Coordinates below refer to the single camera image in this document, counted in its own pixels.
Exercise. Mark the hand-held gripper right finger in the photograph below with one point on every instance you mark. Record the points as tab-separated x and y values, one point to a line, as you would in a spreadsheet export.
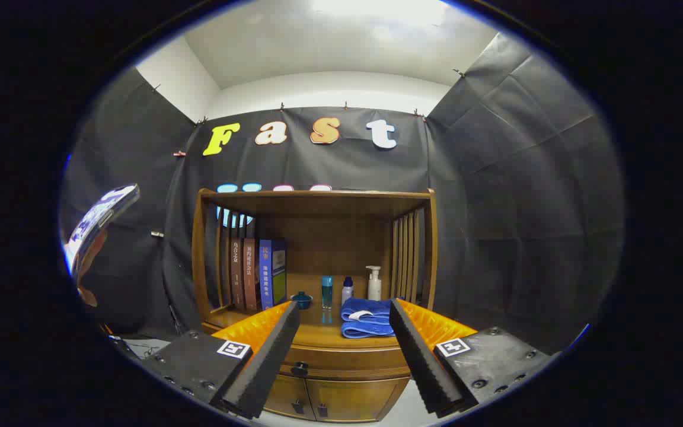
421	362

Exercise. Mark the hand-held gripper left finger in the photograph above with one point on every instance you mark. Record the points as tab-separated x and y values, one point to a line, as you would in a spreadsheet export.
270	362

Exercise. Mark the wooden drawer with black knob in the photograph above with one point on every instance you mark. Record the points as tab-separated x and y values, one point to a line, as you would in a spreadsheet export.
347	359

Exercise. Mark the wooden countertop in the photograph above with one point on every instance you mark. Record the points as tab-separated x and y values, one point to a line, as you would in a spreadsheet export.
318	332

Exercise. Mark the wooden cabinet with shelf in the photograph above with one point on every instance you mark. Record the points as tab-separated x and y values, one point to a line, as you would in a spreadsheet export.
318	204

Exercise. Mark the folded blue towel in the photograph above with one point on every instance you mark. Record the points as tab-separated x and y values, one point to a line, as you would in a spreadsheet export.
371	320

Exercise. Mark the blue lidded teacup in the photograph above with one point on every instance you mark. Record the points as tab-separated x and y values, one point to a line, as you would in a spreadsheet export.
301	300

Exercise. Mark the blue book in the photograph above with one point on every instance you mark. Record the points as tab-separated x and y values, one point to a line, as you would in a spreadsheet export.
267	279

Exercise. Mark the white pump bottle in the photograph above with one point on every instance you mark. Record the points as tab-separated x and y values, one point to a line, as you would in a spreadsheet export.
374	287

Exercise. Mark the reddish brown book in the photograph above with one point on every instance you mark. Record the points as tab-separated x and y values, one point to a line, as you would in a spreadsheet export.
251	276

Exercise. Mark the clear blue bottle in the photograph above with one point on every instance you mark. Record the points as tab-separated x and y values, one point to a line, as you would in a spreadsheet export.
326	293

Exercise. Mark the dark brown book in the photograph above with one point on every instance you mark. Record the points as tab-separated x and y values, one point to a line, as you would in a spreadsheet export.
236	273

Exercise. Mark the small white blue-capped bottle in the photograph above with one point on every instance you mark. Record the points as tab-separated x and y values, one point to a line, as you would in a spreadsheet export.
347	293

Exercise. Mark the black backdrop cloth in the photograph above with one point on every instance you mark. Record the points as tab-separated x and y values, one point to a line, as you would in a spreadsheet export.
525	178

